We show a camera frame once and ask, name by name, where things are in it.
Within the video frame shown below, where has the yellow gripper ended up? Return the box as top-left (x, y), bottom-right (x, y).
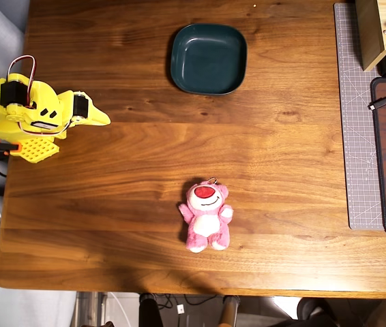
top-left (57, 89), bottom-right (112, 129)

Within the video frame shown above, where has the pink strawberry plush bear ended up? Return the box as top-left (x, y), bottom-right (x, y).
top-left (178, 176), bottom-right (235, 254)

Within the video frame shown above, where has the dark green square bin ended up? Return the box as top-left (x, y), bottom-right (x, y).
top-left (169, 22), bottom-right (248, 96)

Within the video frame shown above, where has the black orange table clamp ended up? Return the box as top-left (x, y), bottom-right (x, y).
top-left (0, 135), bottom-right (23, 159)

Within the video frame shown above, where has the grey metal table leg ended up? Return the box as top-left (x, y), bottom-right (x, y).
top-left (76, 291), bottom-right (109, 327)

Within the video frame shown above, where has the grey cutting mat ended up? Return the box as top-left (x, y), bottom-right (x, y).
top-left (333, 2), bottom-right (386, 231)

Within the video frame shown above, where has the light wooden stand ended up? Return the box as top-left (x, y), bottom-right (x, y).
top-left (355, 0), bottom-right (386, 72)

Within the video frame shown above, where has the dark rounded chair base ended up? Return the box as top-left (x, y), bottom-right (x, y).
top-left (296, 296), bottom-right (339, 327)

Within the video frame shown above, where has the red white servo wire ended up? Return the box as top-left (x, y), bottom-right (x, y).
top-left (7, 54), bottom-right (38, 106)
top-left (18, 119), bottom-right (74, 138)

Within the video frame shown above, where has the black chair post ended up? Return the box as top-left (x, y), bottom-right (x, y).
top-left (138, 293), bottom-right (164, 327)

